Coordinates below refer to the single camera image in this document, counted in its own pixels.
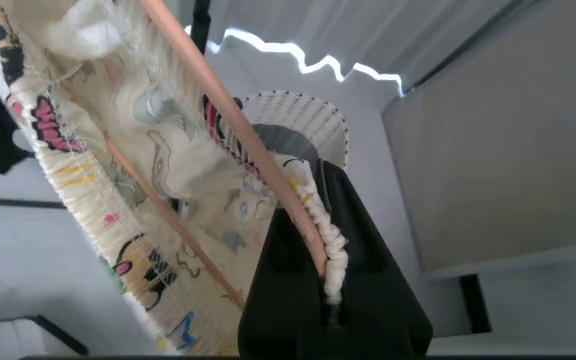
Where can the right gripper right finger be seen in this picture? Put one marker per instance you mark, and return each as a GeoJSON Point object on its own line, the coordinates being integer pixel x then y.
{"type": "Point", "coordinates": [383, 300]}

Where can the cream printed garment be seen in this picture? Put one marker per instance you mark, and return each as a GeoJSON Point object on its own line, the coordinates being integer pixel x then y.
{"type": "Point", "coordinates": [118, 175]}

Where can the black clothes rack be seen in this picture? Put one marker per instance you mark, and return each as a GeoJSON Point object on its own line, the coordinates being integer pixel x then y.
{"type": "Point", "coordinates": [200, 25]}

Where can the pink clothes hanger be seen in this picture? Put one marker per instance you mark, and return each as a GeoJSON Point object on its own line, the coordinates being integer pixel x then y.
{"type": "Point", "coordinates": [228, 115]}

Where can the white laundry basket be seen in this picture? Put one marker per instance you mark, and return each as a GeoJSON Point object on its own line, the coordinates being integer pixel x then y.
{"type": "Point", "coordinates": [313, 120]}

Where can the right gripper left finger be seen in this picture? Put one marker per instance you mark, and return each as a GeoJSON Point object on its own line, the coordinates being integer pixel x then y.
{"type": "Point", "coordinates": [283, 305]}

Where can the white curtain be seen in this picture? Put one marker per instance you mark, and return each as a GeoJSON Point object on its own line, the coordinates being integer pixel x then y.
{"type": "Point", "coordinates": [343, 30]}

